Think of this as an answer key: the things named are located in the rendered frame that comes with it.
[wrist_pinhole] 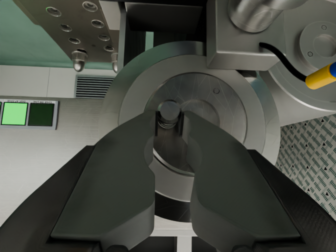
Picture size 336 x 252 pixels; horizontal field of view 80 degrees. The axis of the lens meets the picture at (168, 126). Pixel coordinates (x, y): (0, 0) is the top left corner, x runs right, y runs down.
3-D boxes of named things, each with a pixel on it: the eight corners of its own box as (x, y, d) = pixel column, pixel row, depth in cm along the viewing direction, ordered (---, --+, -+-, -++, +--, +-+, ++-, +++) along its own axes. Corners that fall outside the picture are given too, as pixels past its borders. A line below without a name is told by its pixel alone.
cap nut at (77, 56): (84, 51, 48) (83, 68, 48) (89, 58, 52) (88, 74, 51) (69, 50, 48) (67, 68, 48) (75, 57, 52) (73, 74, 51)
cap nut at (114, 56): (124, 52, 49) (123, 70, 48) (126, 60, 53) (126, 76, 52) (109, 52, 49) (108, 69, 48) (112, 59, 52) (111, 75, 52)
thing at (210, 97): (249, 178, 14) (139, 172, 13) (237, 175, 16) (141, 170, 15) (248, 74, 15) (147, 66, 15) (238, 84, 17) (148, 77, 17)
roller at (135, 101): (261, 56, 17) (271, 201, 15) (197, 116, 42) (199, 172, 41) (120, 51, 16) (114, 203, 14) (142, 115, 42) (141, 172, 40)
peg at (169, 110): (187, 114, 11) (166, 127, 11) (181, 122, 14) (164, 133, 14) (173, 94, 11) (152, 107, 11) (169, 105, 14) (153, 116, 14)
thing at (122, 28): (133, -108, 20) (122, 72, 17) (145, 34, 43) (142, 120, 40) (128, -108, 20) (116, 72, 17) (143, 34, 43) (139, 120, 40)
